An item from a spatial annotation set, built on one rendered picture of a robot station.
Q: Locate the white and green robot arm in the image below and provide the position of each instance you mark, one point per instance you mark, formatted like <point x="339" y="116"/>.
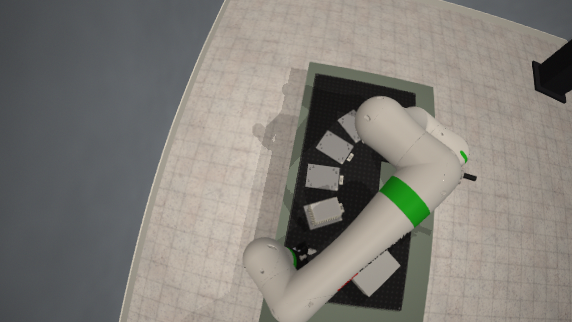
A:
<point x="427" y="172"/>

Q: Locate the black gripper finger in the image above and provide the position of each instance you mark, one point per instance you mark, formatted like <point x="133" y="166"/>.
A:
<point x="303" y="249"/>

